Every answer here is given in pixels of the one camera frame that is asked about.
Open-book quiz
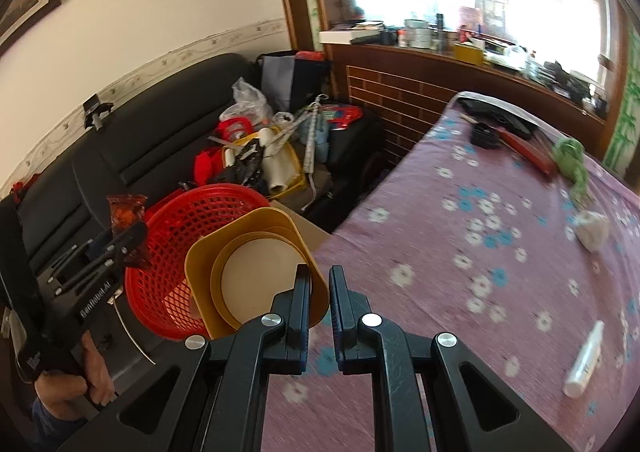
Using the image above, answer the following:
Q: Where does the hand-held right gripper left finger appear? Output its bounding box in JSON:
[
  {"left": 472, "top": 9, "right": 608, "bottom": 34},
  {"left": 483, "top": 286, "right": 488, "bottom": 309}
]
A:
[{"left": 55, "top": 263, "right": 312, "bottom": 452}]

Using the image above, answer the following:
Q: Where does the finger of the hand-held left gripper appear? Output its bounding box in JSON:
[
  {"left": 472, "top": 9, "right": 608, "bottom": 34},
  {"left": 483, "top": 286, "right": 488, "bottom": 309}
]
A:
[
  {"left": 54, "top": 221, "right": 149, "bottom": 297},
  {"left": 47, "top": 232, "right": 117, "bottom": 283}
]

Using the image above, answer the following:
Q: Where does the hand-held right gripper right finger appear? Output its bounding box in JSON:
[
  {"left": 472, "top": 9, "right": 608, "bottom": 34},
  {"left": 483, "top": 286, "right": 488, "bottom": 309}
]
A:
[{"left": 329, "top": 265, "right": 574, "bottom": 452}]

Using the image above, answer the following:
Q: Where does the red-brown plastic wrapper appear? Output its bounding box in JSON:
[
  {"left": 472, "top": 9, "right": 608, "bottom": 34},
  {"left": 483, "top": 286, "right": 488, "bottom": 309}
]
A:
[{"left": 106, "top": 193, "right": 152, "bottom": 271}]

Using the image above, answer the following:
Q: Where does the red plastic basket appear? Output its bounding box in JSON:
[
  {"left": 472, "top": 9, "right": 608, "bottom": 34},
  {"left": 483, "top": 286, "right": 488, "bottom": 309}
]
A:
[{"left": 124, "top": 183, "right": 275, "bottom": 341}]

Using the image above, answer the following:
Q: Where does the person's left hand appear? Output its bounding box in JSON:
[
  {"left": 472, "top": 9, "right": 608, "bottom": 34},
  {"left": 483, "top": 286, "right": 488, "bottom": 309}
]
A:
[{"left": 35, "top": 332, "right": 120, "bottom": 415}]

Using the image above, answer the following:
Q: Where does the red and yellow cloth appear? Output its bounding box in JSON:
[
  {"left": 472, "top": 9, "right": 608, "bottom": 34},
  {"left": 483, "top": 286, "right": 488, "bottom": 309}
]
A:
[{"left": 12, "top": 174, "right": 42, "bottom": 206}]

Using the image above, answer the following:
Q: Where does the black sofa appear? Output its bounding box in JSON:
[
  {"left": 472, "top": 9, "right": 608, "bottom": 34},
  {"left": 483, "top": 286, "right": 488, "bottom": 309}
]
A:
[{"left": 0, "top": 52, "right": 263, "bottom": 383}]

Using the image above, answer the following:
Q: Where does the purple floral blanket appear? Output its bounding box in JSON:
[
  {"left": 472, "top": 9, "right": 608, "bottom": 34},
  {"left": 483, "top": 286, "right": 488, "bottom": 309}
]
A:
[{"left": 265, "top": 92, "right": 640, "bottom": 452}]

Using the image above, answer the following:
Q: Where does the black phone holder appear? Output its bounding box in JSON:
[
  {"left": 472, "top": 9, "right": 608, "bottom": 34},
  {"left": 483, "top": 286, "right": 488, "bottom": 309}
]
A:
[{"left": 82, "top": 94, "right": 114, "bottom": 131}]

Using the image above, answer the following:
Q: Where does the red and white packet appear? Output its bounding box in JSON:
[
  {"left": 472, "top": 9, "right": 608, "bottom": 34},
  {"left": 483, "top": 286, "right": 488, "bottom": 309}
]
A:
[{"left": 220, "top": 118, "right": 254, "bottom": 143}]

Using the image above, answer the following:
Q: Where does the yellow bag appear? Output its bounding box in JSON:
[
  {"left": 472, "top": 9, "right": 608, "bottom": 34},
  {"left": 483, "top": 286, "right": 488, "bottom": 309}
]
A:
[{"left": 235, "top": 134, "right": 309, "bottom": 201}]

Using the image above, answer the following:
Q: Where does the black suitcase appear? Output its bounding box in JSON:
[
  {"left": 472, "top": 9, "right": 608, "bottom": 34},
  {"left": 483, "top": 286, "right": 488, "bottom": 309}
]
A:
[{"left": 305, "top": 104, "right": 387, "bottom": 223}]

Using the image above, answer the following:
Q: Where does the white plastic bag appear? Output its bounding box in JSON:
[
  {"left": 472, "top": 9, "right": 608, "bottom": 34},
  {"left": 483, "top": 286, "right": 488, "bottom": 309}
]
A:
[{"left": 220, "top": 78, "right": 274, "bottom": 125}]

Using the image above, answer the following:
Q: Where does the red toy pack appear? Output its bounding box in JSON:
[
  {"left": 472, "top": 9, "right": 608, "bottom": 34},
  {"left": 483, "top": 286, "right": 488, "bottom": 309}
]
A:
[{"left": 320, "top": 104, "right": 364, "bottom": 131}]

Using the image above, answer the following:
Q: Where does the grey shopping bag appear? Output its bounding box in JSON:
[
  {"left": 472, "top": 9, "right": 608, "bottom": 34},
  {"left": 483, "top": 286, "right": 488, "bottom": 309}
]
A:
[{"left": 260, "top": 52, "right": 302, "bottom": 108}]

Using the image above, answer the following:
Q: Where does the small black box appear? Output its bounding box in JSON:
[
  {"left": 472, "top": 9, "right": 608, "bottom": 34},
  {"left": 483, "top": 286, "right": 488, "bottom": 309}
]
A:
[{"left": 472, "top": 122, "right": 501, "bottom": 151}]

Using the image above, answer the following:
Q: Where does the wooden window ledge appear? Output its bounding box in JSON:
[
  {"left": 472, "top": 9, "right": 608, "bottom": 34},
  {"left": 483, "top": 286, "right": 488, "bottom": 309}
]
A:
[{"left": 320, "top": 39, "right": 612, "bottom": 169}]

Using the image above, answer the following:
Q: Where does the white plastic bottle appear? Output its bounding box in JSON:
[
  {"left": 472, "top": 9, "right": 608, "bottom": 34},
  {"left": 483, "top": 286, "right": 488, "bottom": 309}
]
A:
[{"left": 563, "top": 320, "right": 606, "bottom": 399}]

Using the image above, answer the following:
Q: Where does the long red box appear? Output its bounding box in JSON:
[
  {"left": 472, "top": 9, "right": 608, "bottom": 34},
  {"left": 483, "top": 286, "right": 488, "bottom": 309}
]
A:
[{"left": 500, "top": 129, "right": 559, "bottom": 178}]

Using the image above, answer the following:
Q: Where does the black plastic bag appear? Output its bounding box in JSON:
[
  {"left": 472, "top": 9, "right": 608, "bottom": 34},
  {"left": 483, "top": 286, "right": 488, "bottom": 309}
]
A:
[{"left": 457, "top": 96, "right": 539, "bottom": 141}]

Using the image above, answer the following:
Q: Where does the white crumpled tissue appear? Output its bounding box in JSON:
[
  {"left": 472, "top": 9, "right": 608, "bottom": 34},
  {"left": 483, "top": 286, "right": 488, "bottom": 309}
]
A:
[{"left": 574, "top": 210, "right": 611, "bottom": 253}]

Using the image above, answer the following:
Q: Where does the green plastic bag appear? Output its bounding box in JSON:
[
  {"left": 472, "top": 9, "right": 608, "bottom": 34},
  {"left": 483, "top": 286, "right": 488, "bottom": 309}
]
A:
[{"left": 552, "top": 138, "right": 589, "bottom": 205}]

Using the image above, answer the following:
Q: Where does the flat white box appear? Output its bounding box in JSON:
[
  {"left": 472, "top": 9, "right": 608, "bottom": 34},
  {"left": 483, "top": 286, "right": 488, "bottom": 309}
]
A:
[{"left": 319, "top": 28, "right": 381, "bottom": 45}]

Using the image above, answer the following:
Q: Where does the yellow box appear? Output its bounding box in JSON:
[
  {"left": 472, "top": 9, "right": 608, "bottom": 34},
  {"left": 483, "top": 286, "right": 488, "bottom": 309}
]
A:
[{"left": 452, "top": 42, "right": 485, "bottom": 65}]

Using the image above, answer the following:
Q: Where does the metal tin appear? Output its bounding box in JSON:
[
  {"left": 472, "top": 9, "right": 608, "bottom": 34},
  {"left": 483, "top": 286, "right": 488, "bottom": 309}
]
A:
[{"left": 404, "top": 19, "right": 434, "bottom": 49}]

